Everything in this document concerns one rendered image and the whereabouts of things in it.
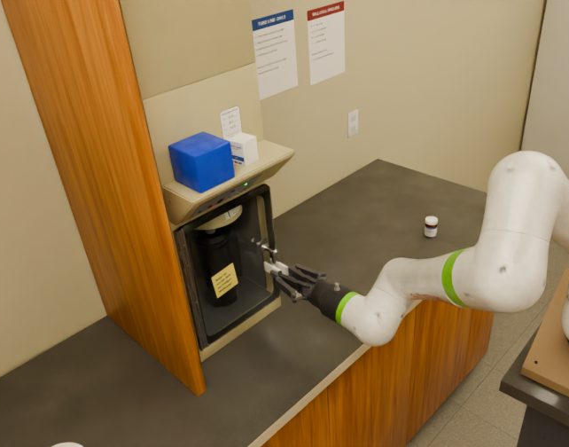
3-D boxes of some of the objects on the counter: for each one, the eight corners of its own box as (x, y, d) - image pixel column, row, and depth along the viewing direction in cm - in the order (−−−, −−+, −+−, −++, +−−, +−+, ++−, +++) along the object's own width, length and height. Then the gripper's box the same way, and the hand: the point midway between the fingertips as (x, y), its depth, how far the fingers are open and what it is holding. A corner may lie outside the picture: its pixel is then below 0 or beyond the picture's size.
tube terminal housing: (152, 323, 166) (84, 81, 125) (231, 274, 184) (195, 49, 143) (200, 363, 150) (141, 100, 109) (282, 304, 168) (256, 61, 127)
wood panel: (106, 315, 171) (-90, -263, 96) (114, 310, 172) (-71, -262, 98) (198, 396, 140) (13, -360, 65) (206, 389, 142) (37, -356, 67)
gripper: (347, 273, 140) (284, 242, 155) (310, 301, 132) (247, 265, 147) (347, 295, 144) (286, 262, 159) (311, 324, 136) (250, 286, 151)
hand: (276, 268), depth 151 cm, fingers closed, pressing on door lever
